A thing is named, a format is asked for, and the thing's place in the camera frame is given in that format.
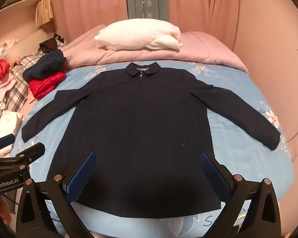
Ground plaid cloth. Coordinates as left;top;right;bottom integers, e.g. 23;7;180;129
0;55;41;134

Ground beige tassel fringe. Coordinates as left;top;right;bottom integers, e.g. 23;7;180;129
35;0;54;27

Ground white plush blanket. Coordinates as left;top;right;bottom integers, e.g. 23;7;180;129
94;18;184;51

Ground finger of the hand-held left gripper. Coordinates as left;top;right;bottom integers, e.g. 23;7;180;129
7;142;46;170
0;134;16;158

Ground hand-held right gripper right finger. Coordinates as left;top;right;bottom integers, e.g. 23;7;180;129
199;151;282;238

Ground folded red down jacket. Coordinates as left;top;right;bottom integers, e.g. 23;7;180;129
29;71;66;100

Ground cream pillow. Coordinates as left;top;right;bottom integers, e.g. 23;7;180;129
0;28;50;60

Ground pink quilt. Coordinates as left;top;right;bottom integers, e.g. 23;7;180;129
62;25;249;73

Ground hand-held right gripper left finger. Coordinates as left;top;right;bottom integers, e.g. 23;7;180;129
15;151;97;238

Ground folded navy garment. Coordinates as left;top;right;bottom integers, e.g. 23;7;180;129
23;50;67;82

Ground blue floral bedsheet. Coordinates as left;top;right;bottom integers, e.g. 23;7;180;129
9;61;295;238

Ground white folded garment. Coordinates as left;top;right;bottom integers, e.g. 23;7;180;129
0;111;23;158

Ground dark navy jacket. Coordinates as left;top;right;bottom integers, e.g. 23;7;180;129
21;63;281;217

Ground black crumpled cloth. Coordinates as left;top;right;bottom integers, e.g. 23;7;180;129
39;33;65;54

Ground pink curtain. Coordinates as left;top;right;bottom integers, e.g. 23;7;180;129
167;0;241;52
48;0;130;44

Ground white plush toys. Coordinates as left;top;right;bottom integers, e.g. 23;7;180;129
0;37;19;56

